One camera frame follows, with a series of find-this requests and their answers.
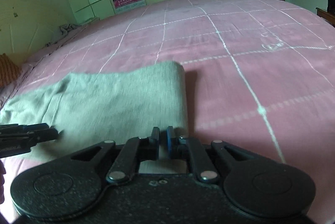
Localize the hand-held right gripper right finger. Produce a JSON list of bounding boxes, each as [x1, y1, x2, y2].
[[166, 126, 252, 184]]

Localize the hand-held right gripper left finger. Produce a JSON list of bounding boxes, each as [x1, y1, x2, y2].
[[71, 127, 161, 185]]

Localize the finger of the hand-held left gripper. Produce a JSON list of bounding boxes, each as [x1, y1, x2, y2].
[[0, 128, 58, 147], [0, 123, 50, 133]]

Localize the grey-green pants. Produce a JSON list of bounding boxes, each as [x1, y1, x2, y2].
[[0, 61, 189, 162]]

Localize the person's left hand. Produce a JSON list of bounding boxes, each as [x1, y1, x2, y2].
[[0, 160, 6, 205]]

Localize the orange patterned pillow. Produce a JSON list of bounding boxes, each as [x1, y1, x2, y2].
[[0, 53, 23, 88]]

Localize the lilac grey folded sheet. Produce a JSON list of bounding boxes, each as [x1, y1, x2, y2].
[[26, 26, 89, 62]]

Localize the pale wooden headboard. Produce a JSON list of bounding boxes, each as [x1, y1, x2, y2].
[[0, 3, 64, 63]]

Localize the bed with pink checked sheet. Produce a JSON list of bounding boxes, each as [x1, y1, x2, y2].
[[0, 0, 335, 214]]

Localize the grey crumpled garment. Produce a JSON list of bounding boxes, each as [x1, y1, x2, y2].
[[59, 23, 85, 37]]

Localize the wooden chair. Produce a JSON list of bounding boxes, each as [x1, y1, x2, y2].
[[316, 7, 335, 29]]

